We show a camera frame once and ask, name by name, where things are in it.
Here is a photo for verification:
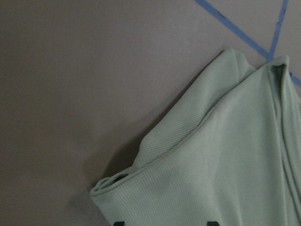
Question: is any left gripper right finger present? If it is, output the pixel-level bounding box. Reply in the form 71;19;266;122
206;221;218;226

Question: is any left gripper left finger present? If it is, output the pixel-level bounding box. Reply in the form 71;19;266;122
114;221;125;226

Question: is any olive green long-sleeve shirt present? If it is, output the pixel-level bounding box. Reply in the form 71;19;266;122
91;49;301;226

